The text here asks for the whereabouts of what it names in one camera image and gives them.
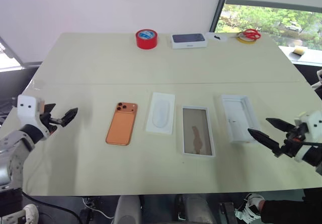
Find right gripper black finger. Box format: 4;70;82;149
247;128;280;157
265;117;296;133

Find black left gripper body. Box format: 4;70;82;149
37;109;64;135

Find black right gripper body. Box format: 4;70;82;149
273;124;310;159

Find white box bottom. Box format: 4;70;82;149
220;94;263;144

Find white box lid with picture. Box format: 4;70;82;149
181;105;216;159

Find closed white phone box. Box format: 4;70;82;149
171;33;209;50

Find orange smartphone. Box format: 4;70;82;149
105;102;139;147

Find white machine part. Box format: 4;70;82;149
310;68;322;89

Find white and black shoe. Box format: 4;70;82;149
235;192;266;220

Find person's dark trouser leg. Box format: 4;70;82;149
259;188;322;224

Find yellow tape roll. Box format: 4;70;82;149
236;36;258;45

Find white moulded insert tray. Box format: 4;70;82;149
145;92;176;136

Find white sneaker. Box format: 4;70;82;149
0;203;40;224

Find grey rounded robot leg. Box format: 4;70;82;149
176;193;217;224
112;194;142;224

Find red tape roll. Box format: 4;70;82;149
135;28;159;50

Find white paper sheet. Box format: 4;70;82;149
205;31;228;43

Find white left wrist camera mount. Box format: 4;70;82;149
17;95;50;141

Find grey metal frame bar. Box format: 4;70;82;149
0;36;26;66

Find black floor cable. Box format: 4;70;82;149
19;188;82;224

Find red-handled scissors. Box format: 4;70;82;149
235;29;262;40

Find thin white cable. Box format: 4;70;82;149
82;196;114;220

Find dark window frame post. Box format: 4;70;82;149
209;0;232;33

